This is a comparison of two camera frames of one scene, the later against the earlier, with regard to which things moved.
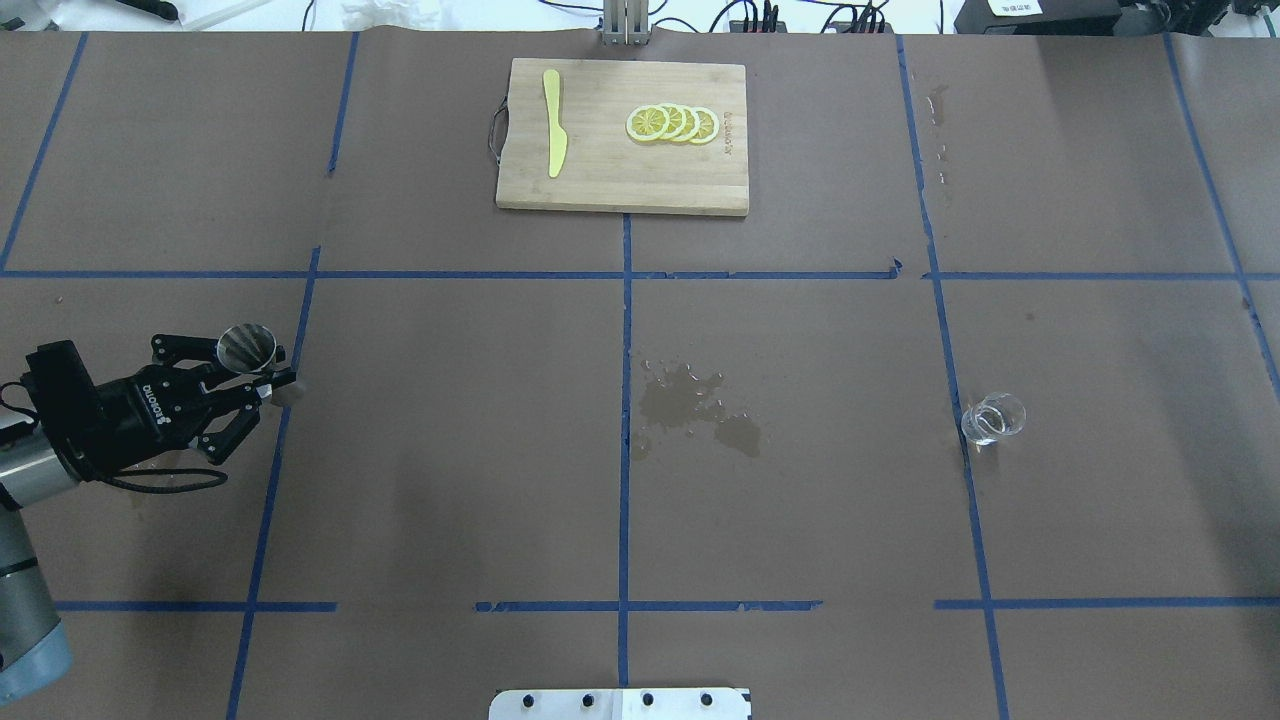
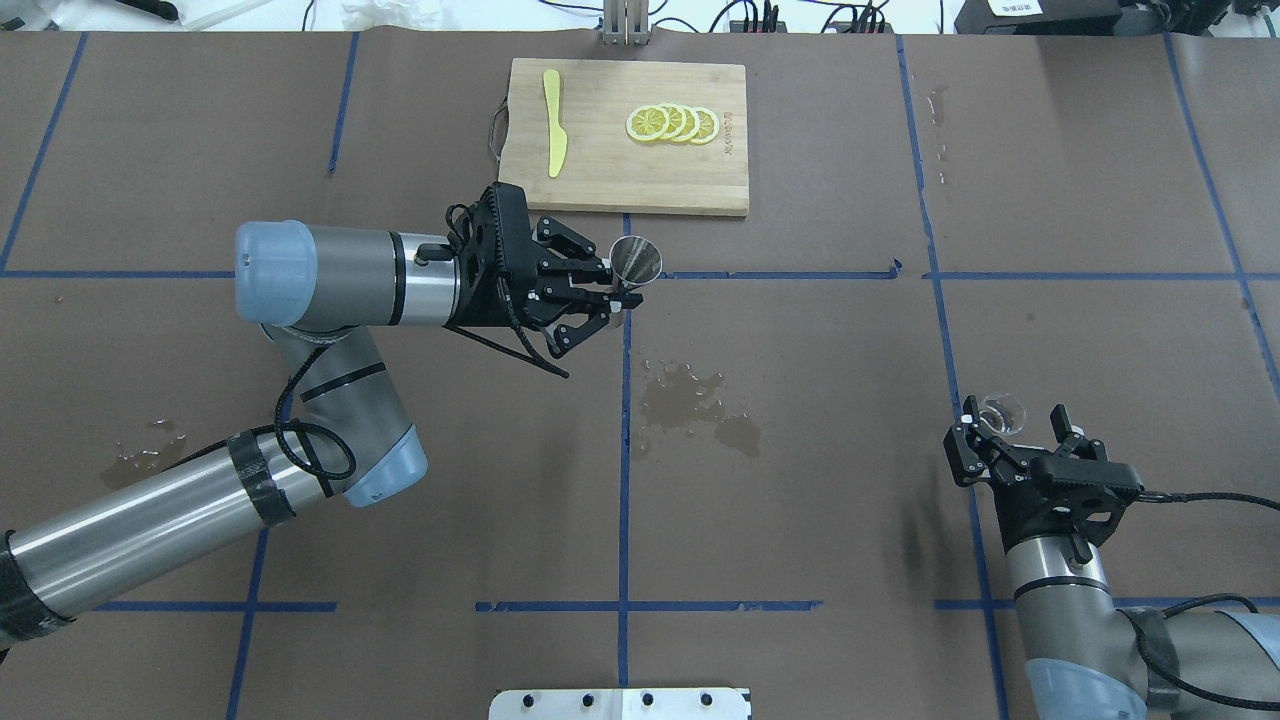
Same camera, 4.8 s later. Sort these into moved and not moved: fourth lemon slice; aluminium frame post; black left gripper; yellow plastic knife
Moved: black left gripper
Not moved: yellow plastic knife; fourth lemon slice; aluminium frame post
